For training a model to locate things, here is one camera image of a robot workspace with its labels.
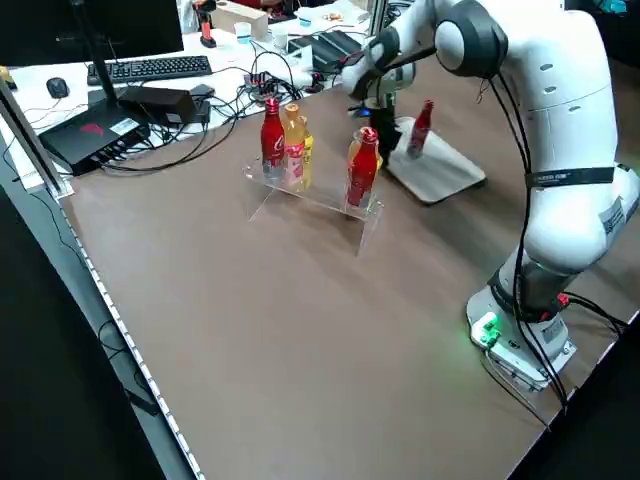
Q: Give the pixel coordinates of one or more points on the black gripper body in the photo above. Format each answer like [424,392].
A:
[384,120]

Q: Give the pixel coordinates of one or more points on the red cola bottle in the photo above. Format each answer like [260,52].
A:
[362,170]
[420,130]
[272,140]

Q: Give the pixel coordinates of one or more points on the white rectangular tray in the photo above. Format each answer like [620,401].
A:
[440,175]

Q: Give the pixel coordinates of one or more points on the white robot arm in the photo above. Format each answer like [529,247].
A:
[565,150]

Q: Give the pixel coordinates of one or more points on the clear acrylic bottle shelf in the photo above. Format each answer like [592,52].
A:
[310,200]

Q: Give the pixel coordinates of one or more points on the yellow drink bottle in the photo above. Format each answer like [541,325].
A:
[380,161]
[308,150]

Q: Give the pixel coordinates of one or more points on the orange tea bottle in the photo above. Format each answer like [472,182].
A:
[354,146]
[295,145]

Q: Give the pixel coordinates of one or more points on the black desk device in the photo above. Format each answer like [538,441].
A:
[330,46]

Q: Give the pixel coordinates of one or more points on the usb hub with plugs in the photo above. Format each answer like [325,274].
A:
[260,86]

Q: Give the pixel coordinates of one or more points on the white cup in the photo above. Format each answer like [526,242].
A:
[281,39]

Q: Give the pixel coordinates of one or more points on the paper cup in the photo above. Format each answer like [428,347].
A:
[242,34]

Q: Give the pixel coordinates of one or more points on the cardboard box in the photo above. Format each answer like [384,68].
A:
[245,20]

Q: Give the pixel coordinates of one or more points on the black keyboard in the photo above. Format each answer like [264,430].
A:
[150,69]

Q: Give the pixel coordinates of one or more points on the black box with red logo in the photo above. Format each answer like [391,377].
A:
[85,137]

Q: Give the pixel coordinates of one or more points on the black monitor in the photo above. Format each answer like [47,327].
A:
[75,25]

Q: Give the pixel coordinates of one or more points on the black computer mouse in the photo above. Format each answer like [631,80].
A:
[57,87]

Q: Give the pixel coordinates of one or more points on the aluminium profile post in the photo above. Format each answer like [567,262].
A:
[378,15]
[35,145]

